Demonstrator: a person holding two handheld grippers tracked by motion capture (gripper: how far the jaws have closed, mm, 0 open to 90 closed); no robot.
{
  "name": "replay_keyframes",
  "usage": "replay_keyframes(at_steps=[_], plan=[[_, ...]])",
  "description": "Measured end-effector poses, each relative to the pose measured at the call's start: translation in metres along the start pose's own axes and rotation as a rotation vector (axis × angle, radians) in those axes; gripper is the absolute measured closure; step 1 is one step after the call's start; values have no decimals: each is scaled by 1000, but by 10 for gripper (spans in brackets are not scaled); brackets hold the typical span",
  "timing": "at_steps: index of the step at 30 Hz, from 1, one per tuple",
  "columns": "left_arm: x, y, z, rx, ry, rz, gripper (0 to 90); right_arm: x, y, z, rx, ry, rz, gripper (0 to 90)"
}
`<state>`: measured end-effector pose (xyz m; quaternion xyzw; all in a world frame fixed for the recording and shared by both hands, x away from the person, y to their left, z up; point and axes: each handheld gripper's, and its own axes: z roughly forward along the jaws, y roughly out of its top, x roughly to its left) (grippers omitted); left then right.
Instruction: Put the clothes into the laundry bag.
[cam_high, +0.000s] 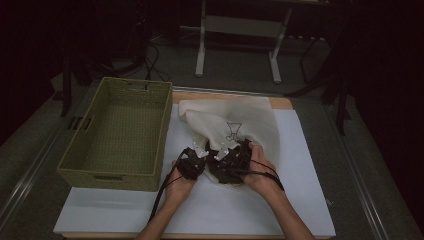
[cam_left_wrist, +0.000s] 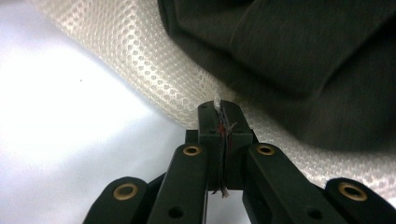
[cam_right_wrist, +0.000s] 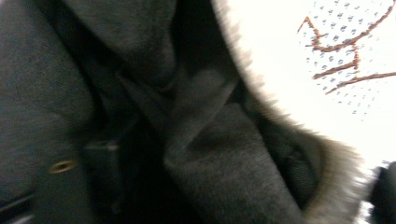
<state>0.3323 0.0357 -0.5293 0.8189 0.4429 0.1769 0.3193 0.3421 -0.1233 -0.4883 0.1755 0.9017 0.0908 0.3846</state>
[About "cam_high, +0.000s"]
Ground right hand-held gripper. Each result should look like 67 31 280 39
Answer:
214 138 253 176

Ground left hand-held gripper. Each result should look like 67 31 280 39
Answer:
176 142 210 181

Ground cream cloth bag with print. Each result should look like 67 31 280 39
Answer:
178 97 282 193

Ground green woven basket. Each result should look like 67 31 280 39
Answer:
56 76 174 193

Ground person's left hand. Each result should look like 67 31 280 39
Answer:
164 159 198 205

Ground person's right hand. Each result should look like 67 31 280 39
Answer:
240 142 285 202

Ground white sheet mat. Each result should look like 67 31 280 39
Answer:
53 103 336 238

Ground dark metal stand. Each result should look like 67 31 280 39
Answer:
284 33 354 136

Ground white metal stand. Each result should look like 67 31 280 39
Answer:
194 0 294 85

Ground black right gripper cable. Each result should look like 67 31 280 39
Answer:
229 159 286 192

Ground black floor cables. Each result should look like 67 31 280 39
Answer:
143 42 172 92

